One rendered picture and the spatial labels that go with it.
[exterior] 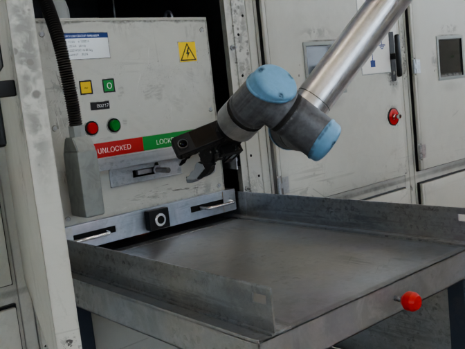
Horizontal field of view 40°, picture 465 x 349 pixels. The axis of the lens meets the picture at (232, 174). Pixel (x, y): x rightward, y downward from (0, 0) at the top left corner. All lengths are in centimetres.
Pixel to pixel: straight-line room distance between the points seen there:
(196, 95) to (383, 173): 77
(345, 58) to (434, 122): 103
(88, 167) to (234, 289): 56
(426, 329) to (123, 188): 77
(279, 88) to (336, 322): 47
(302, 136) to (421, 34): 119
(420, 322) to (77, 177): 81
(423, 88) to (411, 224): 104
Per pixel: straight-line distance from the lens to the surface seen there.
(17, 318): 144
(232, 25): 175
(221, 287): 98
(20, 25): 80
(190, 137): 135
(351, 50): 144
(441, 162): 246
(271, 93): 122
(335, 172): 198
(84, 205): 140
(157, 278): 112
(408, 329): 150
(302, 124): 125
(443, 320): 144
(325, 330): 99
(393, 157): 222
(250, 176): 176
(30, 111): 79
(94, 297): 128
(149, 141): 161
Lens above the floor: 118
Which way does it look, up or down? 7 degrees down
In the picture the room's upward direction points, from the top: 6 degrees counter-clockwise
